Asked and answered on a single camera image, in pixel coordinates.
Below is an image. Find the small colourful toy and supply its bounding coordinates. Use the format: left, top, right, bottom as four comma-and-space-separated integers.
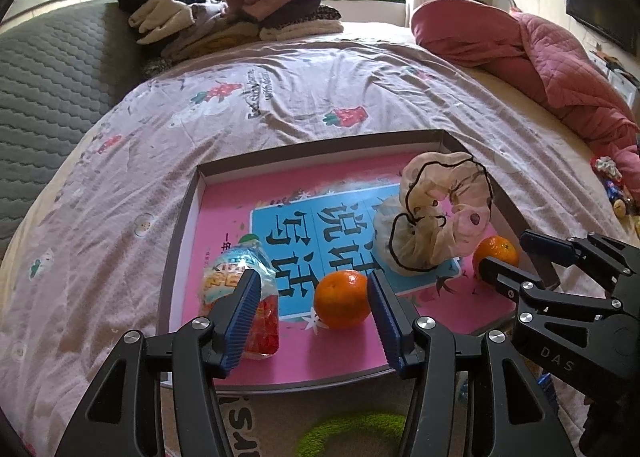
590, 156, 633, 218

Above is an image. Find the beige hair scrunchie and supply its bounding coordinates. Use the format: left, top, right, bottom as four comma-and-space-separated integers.
374, 151, 496, 277

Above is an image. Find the pink shallow cardboard tray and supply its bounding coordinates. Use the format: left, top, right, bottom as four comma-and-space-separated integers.
159, 129, 561, 390

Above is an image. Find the black television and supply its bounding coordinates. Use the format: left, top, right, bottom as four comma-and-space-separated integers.
565, 0, 640, 58

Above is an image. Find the pink and blue book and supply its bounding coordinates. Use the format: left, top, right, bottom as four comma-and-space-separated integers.
182, 152, 518, 385

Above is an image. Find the person's right forearm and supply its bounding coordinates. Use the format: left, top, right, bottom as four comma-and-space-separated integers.
580, 387, 640, 457

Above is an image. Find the orange mandarin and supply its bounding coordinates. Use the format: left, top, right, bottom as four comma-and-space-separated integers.
472, 235, 520, 283
314, 269, 373, 329

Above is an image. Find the pile of folded clothes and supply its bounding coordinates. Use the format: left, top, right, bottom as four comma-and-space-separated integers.
117, 0, 346, 62

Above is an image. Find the red candy packet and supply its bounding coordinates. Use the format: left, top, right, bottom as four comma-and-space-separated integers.
201, 233, 281, 357

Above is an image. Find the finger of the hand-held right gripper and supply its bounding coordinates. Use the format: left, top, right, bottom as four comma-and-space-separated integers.
519, 230, 626, 274
478, 257, 621, 310

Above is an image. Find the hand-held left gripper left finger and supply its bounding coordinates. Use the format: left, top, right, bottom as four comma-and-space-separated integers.
55, 267, 263, 457

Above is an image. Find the white storage cabinet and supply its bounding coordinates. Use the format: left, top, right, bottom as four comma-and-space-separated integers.
590, 49, 640, 108

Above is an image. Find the grey quilted headboard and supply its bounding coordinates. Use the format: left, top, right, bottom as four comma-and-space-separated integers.
0, 0, 146, 258

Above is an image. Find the green fuzzy ring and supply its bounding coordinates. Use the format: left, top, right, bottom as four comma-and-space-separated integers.
295, 412, 408, 457

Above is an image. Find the pink quilted blanket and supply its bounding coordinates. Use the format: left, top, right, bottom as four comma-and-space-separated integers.
410, 0, 640, 198

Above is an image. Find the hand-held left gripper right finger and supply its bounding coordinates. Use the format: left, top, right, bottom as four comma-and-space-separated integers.
366, 271, 576, 457

